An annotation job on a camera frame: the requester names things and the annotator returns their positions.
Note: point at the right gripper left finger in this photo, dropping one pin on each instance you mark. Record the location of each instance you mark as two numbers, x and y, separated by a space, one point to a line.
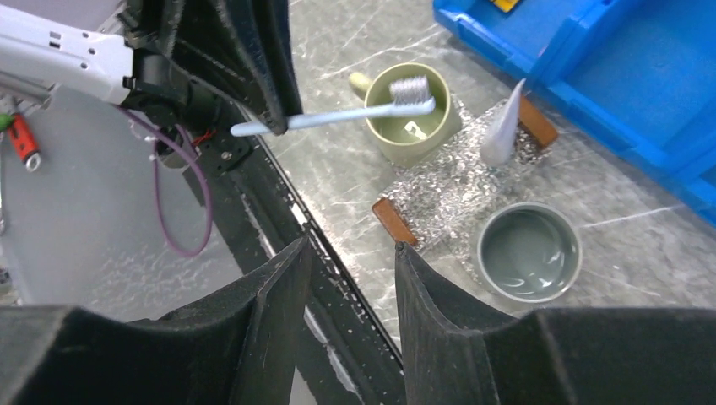
234 346

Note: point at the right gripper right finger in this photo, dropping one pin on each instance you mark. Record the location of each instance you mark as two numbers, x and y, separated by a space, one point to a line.
459 350

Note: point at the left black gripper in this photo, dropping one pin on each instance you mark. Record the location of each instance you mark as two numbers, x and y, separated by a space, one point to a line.
193 115

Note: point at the grey ceramic mug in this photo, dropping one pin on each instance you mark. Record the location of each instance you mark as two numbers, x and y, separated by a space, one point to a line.
528 252

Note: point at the clear acrylic toothbrush holder tray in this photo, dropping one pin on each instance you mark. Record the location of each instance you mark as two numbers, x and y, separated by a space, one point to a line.
447 192

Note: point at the cream ceramic mug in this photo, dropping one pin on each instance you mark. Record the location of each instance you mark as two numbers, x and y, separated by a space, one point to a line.
407 140

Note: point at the white green-capped toothpaste tube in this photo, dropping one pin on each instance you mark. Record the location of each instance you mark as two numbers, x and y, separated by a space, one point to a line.
499 140

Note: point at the blue three-compartment bin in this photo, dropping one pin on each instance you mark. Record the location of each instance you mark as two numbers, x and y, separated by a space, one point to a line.
637 76

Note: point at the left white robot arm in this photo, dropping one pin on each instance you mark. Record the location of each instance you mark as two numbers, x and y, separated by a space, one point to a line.
197 65

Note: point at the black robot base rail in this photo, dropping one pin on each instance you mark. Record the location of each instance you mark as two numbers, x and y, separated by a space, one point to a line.
311 318

